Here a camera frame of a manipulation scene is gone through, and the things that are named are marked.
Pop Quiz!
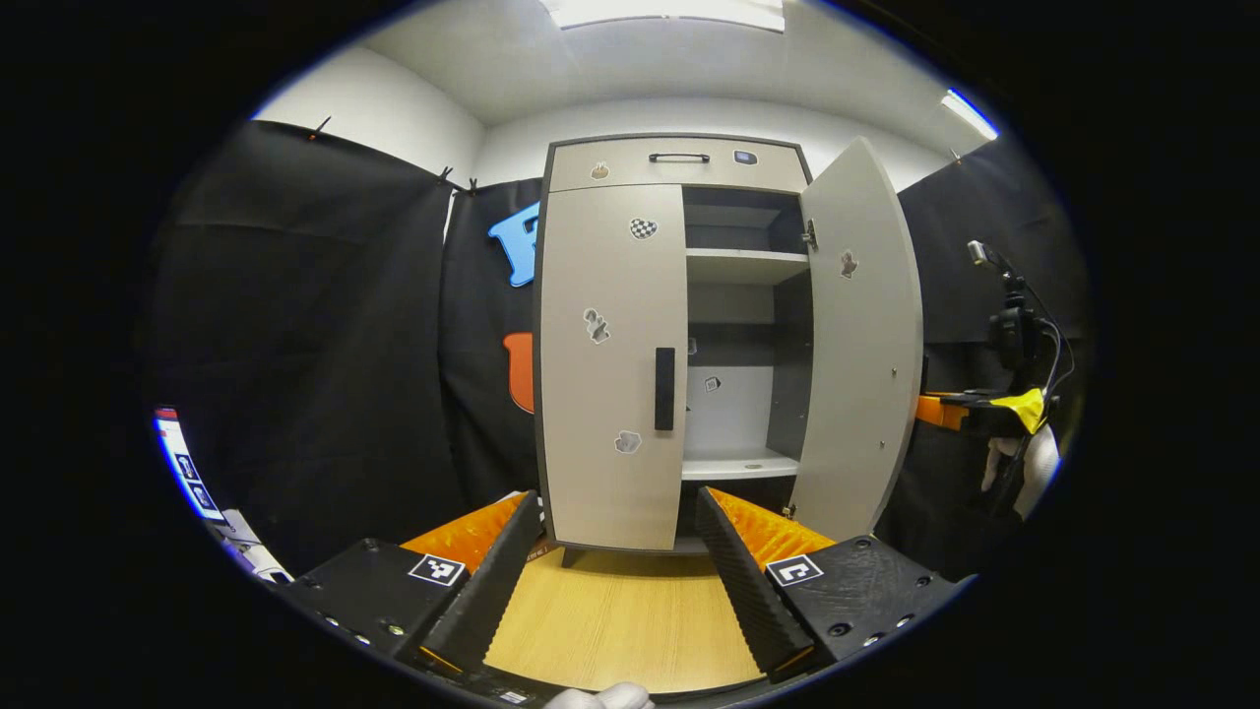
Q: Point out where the beige cabinet drawer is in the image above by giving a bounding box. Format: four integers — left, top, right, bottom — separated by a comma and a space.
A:
547, 138, 812, 195

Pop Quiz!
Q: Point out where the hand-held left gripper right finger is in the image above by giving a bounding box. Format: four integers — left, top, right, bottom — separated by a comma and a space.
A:
695, 486, 961, 680

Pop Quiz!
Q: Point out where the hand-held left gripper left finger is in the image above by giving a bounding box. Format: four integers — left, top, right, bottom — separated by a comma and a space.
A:
279, 489, 545, 682

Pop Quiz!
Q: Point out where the lit display screen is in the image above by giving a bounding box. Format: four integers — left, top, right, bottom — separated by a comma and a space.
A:
153, 407, 229, 523

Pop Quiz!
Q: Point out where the beige shoe cabinet door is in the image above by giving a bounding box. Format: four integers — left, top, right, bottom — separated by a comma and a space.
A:
787, 136, 926, 545
537, 184, 690, 552

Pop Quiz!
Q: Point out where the black backdrop cloth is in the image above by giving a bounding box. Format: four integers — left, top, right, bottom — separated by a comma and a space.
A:
148, 118, 1094, 582

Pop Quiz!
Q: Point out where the beige double-door shoe cabinet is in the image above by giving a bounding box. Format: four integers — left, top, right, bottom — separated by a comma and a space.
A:
532, 133, 926, 570

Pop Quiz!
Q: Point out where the black door handle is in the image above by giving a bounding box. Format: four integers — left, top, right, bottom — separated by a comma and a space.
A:
655, 347, 677, 432

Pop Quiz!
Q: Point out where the large ceiling light panel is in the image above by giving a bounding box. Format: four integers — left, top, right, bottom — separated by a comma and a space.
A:
539, 0, 786, 32

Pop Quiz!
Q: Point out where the narrow ceiling light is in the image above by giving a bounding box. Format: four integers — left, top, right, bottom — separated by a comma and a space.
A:
940, 89, 998, 141

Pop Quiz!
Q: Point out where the grey cabinet shelf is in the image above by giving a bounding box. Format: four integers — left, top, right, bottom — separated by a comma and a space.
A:
681, 448, 800, 483
685, 248, 810, 288

